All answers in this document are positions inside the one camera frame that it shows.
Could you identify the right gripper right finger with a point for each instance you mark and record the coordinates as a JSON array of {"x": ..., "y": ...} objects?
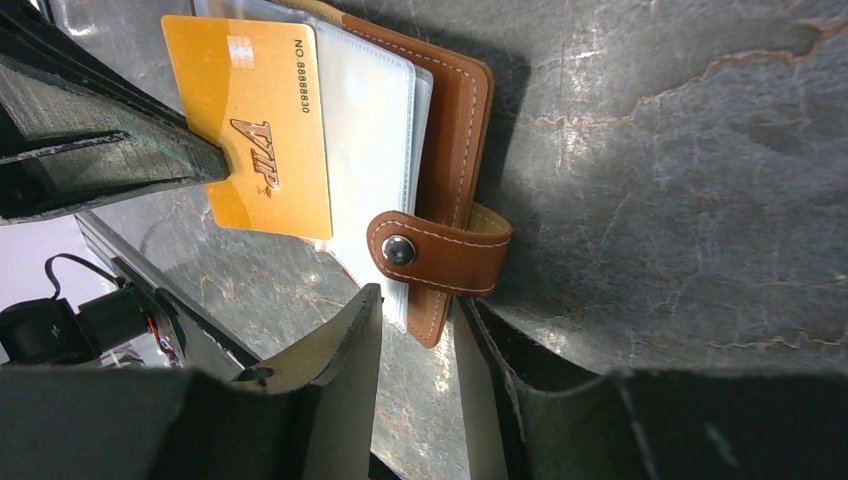
[{"x": 531, "y": 414}]

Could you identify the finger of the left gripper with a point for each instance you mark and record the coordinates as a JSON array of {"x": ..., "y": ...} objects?
[{"x": 76, "y": 135}]

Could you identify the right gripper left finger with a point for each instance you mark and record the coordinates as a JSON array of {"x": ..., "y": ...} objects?
[{"x": 305, "y": 413}]

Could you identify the brown leather card holder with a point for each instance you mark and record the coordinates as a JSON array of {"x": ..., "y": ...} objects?
[{"x": 451, "y": 245}]

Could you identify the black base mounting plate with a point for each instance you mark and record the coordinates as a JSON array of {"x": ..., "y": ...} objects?
[{"x": 199, "y": 340}]

